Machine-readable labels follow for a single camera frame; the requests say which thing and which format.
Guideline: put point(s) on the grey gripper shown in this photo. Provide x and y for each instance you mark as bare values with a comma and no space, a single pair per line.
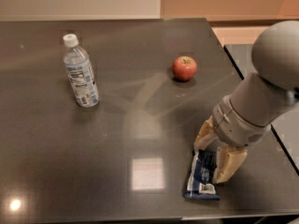
239,127

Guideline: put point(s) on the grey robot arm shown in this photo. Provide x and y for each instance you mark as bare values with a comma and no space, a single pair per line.
243,117

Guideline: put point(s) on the blue rxbar blueberry wrapper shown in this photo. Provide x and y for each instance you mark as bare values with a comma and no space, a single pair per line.
200,185

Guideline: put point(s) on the clear plastic water bottle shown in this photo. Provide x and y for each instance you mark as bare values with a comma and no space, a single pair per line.
80,72

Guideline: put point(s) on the red apple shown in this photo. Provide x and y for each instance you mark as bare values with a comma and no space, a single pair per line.
184,68

